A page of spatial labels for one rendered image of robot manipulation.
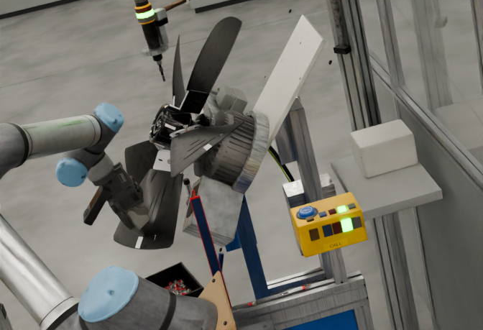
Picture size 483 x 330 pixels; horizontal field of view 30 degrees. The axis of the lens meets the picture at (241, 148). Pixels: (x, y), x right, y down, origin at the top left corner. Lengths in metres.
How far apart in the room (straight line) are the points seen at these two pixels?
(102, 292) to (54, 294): 0.15
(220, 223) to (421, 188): 0.60
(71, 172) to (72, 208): 2.90
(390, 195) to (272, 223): 1.78
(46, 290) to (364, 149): 1.20
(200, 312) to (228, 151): 0.82
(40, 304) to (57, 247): 2.93
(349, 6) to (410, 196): 0.63
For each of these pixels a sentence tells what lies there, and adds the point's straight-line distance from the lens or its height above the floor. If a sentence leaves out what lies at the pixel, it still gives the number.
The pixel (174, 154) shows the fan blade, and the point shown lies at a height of 1.22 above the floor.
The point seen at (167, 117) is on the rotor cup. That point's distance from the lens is 2.48.
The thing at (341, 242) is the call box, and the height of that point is 1.00.
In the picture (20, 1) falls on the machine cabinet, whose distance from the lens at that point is 9.76.
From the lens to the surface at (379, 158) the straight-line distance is 2.72.
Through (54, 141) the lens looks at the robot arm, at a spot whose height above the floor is 1.45.
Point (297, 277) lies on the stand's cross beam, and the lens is 2.86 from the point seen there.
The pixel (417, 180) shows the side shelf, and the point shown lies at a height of 0.86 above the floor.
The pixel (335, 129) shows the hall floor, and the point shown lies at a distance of 5.15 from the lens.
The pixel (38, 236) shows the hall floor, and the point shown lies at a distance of 4.93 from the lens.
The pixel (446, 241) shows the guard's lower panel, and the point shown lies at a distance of 2.90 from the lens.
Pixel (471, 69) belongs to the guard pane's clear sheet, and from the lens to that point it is 2.23.
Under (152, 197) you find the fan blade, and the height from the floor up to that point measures 1.07.
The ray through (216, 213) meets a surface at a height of 1.00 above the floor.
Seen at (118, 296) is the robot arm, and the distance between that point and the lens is 1.69.
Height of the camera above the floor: 2.15
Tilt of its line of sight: 24 degrees down
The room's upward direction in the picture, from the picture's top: 14 degrees counter-clockwise
